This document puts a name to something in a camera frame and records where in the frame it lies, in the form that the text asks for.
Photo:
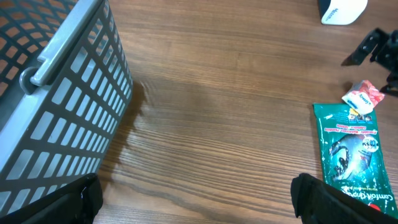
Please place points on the green 3M gloves packet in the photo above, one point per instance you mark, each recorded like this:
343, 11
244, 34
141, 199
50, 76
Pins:
351, 155

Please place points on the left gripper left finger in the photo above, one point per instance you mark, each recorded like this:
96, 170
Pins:
77, 202

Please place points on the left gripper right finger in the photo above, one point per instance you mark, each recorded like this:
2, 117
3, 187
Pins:
316, 202

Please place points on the grey plastic mesh basket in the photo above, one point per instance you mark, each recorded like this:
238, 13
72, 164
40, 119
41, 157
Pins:
65, 85

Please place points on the white barcode scanner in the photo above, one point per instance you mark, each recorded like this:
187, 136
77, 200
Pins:
340, 12

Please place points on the red white small box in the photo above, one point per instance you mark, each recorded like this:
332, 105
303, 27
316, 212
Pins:
363, 97

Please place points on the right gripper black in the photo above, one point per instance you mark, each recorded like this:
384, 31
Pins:
383, 49

